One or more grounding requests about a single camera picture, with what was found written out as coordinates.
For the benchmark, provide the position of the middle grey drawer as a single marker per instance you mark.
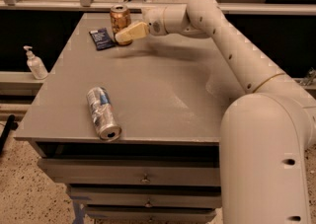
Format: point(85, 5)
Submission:
point(187, 197)

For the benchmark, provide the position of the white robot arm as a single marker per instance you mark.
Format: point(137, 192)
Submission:
point(264, 133)

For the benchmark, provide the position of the blue rxbar blueberry wrapper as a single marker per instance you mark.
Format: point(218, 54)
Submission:
point(101, 39)

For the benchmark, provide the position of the silver blue energy drink can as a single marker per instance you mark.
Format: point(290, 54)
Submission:
point(102, 114)

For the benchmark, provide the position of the bottom grey drawer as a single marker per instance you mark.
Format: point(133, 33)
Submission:
point(151, 215)

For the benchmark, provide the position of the black bar on floor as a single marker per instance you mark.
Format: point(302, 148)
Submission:
point(10, 124)

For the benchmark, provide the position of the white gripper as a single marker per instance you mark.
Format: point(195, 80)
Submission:
point(154, 21)

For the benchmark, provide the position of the top grey drawer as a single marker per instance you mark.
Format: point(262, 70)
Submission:
point(130, 172)

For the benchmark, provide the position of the grey drawer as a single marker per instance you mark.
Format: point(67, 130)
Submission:
point(187, 197)
point(130, 172)
point(151, 215)

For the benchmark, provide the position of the orange soda can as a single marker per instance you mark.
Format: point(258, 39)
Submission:
point(120, 18)

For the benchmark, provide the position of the white pump sanitizer bottle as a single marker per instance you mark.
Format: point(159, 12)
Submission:
point(35, 64)

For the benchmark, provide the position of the grey drawer cabinet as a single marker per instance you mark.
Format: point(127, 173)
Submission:
point(168, 94)

